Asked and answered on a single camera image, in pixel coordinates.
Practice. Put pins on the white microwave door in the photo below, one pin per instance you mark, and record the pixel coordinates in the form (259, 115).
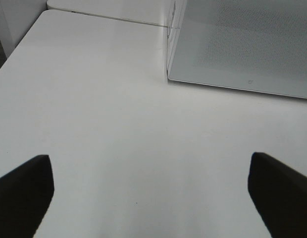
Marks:
(254, 45)

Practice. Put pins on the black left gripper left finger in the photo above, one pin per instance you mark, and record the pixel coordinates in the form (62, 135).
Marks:
(25, 196)

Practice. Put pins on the white microwave oven body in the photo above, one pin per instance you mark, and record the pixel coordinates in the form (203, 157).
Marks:
(175, 18)

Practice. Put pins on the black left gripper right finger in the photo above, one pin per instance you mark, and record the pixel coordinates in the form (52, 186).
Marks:
(279, 194)

